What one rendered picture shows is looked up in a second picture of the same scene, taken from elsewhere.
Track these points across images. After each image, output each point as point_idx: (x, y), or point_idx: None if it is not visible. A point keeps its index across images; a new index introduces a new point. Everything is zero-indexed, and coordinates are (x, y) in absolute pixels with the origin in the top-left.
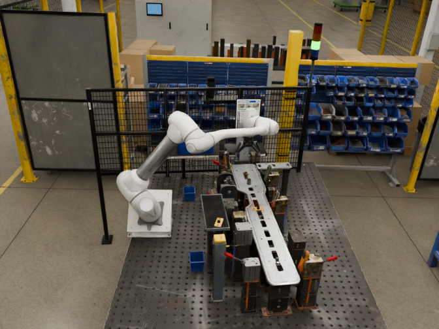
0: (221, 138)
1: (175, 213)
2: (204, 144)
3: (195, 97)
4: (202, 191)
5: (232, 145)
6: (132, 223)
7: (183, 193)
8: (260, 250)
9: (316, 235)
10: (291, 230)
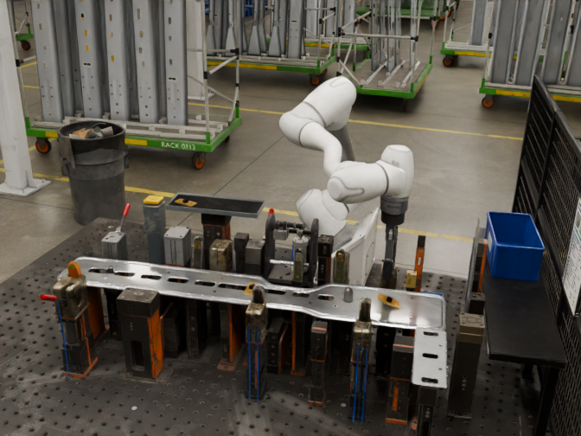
0: (316, 144)
1: None
2: (284, 125)
3: (565, 153)
4: (454, 336)
5: (540, 309)
6: None
7: (449, 312)
8: (143, 265)
9: None
10: (266, 420)
